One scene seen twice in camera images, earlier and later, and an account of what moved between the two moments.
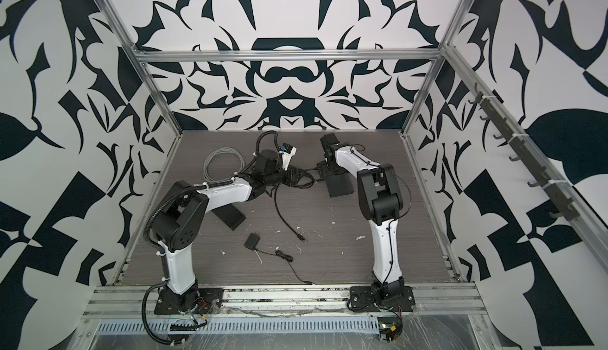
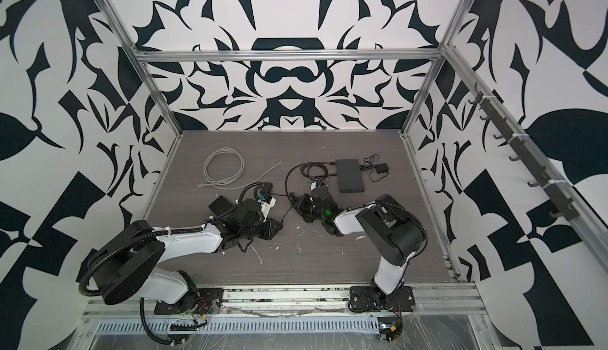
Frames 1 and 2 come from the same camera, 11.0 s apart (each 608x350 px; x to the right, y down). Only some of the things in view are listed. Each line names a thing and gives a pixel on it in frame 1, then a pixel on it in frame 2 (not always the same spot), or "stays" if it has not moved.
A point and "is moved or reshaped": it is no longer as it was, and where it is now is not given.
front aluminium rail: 286,300 stays
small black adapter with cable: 252,241 is moved or reshaped
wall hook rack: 557,191 stays
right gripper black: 324,170 to 302,207
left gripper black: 294,178 to 271,228
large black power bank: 340,184 is moved or reshaped
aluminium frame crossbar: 288,55 stays
